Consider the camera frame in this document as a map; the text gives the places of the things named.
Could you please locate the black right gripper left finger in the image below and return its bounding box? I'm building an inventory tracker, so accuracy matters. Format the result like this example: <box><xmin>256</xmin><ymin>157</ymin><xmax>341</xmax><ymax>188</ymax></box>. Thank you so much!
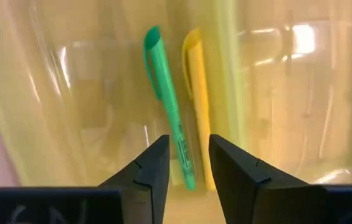
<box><xmin>97</xmin><ymin>134</ymin><xmax>171</xmax><ymax>224</ymax></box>

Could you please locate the green highlighter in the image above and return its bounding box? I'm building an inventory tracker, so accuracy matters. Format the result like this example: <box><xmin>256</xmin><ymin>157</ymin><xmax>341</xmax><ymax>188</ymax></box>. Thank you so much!
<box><xmin>143</xmin><ymin>25</ymin><xmax>197</xmax><ymax>191</ymax></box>

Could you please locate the yellow highlighter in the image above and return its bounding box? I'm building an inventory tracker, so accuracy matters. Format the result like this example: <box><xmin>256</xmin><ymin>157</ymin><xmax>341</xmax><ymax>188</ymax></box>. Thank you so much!
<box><xmin>181</xmin><ymin>27</ymin><xmax>217</xmax><ymax>192</ymax></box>

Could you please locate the yellow-green transparent supply box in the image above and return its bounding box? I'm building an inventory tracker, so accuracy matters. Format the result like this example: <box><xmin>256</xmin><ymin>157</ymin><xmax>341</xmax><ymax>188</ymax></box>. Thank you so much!
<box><xmin>0</xmin><ymin>0</ymin><xmax>352</xmax><ymax>194</ymax></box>

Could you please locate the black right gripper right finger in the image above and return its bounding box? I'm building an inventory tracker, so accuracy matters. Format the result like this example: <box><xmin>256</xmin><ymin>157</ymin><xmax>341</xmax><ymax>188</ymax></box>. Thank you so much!
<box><xmin>208</xmin><ymin>134</ymin><xmax>326</xmax><ymax>224</ymax></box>

